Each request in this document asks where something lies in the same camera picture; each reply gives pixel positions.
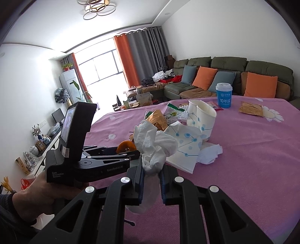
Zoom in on blue cushion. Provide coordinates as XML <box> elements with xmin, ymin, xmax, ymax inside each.
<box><xmin>181</xmin><ymin>65</ymin><xmax>197</xmax><ymax>85</ymax></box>
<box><xmin>208</xmin><ymin>71</ymin><xmax>236</xmax><ymax>93</ymax></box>

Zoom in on person's left forearm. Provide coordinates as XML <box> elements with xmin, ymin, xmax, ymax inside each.
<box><xmin>0</xmin><ymin>191</ymin><xmax>31</xmax><ymax>244</ymax></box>

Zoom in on black monitor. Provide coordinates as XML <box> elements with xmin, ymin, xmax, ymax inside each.
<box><xmin>52</xmin><ymin>109</ymin><xmax>65</xmax><ymax>124</ymax></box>

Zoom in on white TV cabinet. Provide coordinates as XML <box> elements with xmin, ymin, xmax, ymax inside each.
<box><xmin>23</xmin><ymin>129</ymin><xmax>64</xmax><ymax>179</ymax></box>

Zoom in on window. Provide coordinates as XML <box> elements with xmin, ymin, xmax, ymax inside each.
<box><xmin>77</xmin><ymin>49</ymin><xmax>125</xmax><ymax>86</ymax></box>

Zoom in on pink flower-print blanket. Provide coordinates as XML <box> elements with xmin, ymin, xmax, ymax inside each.
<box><xmin>82</xmin><ymin>95</ymin><xmax>300</xmax><ymax>244</ymax></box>

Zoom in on pile of clothes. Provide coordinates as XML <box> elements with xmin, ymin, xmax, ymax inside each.
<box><xmin>142</xmin><ymin>70</ymin><xmax>183</xmax><ymax>85</ymax></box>

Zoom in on tall leafy floor plant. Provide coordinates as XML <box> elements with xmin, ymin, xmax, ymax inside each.
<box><xmin>70</xmin><ymin>80</ymin><xmax>93</xmax><ymax>103</ymax></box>

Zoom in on pink candy wrapper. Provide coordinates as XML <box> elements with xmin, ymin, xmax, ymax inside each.
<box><xmin>206</xmin><ymin>101</ymin><xmax>221</xmax><ymax>111</ymax></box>

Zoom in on flattened flower-print paper cup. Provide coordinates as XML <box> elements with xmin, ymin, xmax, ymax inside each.
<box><xmin>164</xmin><ymin>121</ymin><xmax>204</xmax><ymax>174</ymax></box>

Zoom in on beige snack bag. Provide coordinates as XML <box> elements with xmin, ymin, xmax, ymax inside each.
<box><xmin>136</xmin><ymin>92</ymin><xmax>153</xmax><ymax>107</ymax></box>

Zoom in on brown cardboard box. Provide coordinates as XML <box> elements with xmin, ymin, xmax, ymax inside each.
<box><xmin>164</xmin><ymin>55</ymin><xmax>176</xmax><ymax>69</ymax></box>

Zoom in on gold snack packet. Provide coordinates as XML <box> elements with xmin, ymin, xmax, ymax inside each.
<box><xmin>238</xmin><ymin>101</ymin><xmax>263</xmax><ymax>116</ymax></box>

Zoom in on white standing air conditioner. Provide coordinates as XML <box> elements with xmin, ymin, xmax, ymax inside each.
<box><xmin>59</xmin><ymin>69</ymin><xmax>81</xmax><ymax>104</ymax></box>

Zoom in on green and white wrapper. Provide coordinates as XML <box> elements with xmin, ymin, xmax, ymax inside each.
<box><xmin>166</xmin><ymin>103</ymin><xmax>190</xmax><ymax>125</ymax></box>

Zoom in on orange cushion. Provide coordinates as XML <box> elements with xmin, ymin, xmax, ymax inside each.
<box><xmin>244</xmin><ymin>72</ymin><xmax>278</xmax><ymax>98</ymax></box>
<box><xmin>192</xmin><ymin>67</ymin><xmax>218</xmax><ymax>91</ymax></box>

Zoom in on person's left hand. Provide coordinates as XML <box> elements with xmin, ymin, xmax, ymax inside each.
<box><xmin>14</xmin><ymin>174</ymin><xmax>81</xmax><ymax>227</ymax></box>

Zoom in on orange peel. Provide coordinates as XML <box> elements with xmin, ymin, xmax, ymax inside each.
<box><xmin>116</xmin><ymin>140</ymin><xmax>136</xmax><ymax>154</ymax></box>

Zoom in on flat white tissue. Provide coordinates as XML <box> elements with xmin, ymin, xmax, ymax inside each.
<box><xmin>196</xmin><ymin>143</ymin><xmax>223</xmax><ymax>164</ymax></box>

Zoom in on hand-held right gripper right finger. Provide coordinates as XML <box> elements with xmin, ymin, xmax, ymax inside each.
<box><xmin>159</xmin><ymin>165</ymin><xmax>273</xmax><ymax>244</ymax></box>

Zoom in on yellow dried flowers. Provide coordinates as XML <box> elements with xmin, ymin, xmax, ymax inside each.
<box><xmin>1</xmin><ymin>177</ymin><xmax>17</xmax><ymax>194</ymax></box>

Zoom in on cluttered coffee table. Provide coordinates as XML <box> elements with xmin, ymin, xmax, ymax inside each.
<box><xmin>112</xmin><ymin>89</ymin><xmax>155</xmax><ymax>111</ymax></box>

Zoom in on orange curtain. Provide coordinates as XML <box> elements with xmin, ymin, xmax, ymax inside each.
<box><xmin>114</xmin><ymin>35</ymin><xmax>141</xmax><ymax>88</ymax></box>
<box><xmin>71</xmin><ymin>53</ymin><xmax>88</xmax><ymax>94</ymax></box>

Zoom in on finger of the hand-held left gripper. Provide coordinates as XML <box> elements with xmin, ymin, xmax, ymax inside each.
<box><xmin>82</xmin><ymin>145</ymin><xmax>122</xmax><ymax>156</ymax></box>
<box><xmin>81</xmin><ymin>150</ymin><xmax>141</xmax><ymax>166</ymax></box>

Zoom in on crumpled gold foil wrapper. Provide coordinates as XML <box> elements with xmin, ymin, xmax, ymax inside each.
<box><xmin>144</xmin><ymin>110</ymin><xmax>169</xmax><ymax>130</ymax></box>

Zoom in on blue coffee cup white lid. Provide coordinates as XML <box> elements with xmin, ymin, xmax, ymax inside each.
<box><xmin>216</xmin><ymin>83</ymin><xmax>233</xmax><ymax>109</ymax></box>

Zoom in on white tissue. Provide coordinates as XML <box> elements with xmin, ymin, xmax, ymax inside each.
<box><xmin>196</xmin><ymin>143</ymin><xmax>223</xmax><ymax>164</ymax></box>
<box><xmin>128</xmin><ymin>120</ymin><xmax>179</xmax><ymax>214</ymax></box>

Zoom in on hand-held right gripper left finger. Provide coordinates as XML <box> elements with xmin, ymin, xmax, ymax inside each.
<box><xmin>29</xmin><ymin>162</ymin><xmax>146</xmax><ymax>244</ymax></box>

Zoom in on ring ceiling lamp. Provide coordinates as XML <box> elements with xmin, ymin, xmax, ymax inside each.
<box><xmin>77</xmin><ymin>0</ymin><xmax>117</xmax><ymax>14</ymax></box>

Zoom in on green and brown sofa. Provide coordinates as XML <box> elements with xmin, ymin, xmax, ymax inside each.
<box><xmin>127</xmin><ymin>57</ymin><xmax>294</xmax><ymax>102</ymax></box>

